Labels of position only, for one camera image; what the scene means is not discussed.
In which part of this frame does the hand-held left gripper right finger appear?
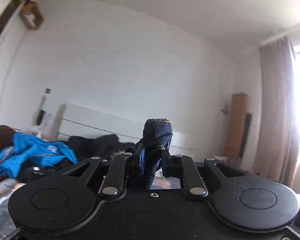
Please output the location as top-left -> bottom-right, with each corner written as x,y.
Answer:
160,146 -> 247,197

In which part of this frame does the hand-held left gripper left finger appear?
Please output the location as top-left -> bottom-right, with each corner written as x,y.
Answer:
56,140 -> 148,197

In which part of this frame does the dark blue denim jacket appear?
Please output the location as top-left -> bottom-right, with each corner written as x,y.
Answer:
134,118 -> 174,190

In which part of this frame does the black jacket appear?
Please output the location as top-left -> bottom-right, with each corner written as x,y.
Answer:
65,134 -> 135,160

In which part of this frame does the white headboard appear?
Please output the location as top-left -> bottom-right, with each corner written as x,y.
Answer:
56,103 -> 195,160

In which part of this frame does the brown cardboard roll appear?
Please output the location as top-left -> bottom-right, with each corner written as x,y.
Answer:
224,93 -> 249,160

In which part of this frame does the black panel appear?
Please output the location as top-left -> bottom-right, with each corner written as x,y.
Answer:
240,113 -> 252,160

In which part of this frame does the black garment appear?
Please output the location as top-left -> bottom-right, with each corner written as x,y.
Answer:
17,160 -> 75,183

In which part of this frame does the black hair brush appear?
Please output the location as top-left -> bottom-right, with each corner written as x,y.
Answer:
36,109 -> 47,127

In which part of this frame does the bright blue jacket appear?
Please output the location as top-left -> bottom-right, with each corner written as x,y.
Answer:
0,132 -> 78,179

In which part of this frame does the beige curtain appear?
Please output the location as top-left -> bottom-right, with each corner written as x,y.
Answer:
252,36 -> 299,188

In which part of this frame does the grey patchwork quilt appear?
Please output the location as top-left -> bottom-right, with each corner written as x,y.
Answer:
0,175 -> 30,233

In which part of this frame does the brown puffer coat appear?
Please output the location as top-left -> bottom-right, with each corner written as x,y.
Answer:
0,125 -> 15,188

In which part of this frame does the cardboard box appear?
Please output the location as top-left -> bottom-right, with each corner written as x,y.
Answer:
17,0 -> 45,30

